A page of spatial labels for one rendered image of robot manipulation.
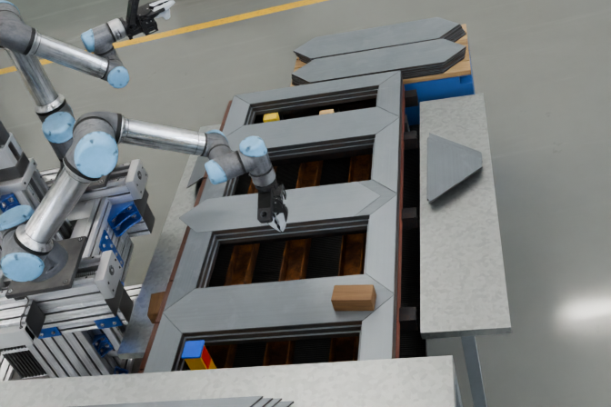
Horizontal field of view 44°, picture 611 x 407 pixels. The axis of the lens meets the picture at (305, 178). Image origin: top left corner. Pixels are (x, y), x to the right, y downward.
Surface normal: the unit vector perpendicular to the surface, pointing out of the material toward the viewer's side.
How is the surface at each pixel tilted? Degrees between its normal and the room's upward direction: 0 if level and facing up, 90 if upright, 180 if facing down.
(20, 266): 94
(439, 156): 0
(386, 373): 0
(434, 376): 0
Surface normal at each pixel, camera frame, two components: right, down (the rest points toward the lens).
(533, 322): -0.25, -0.76
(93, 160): 0.37, 0.44
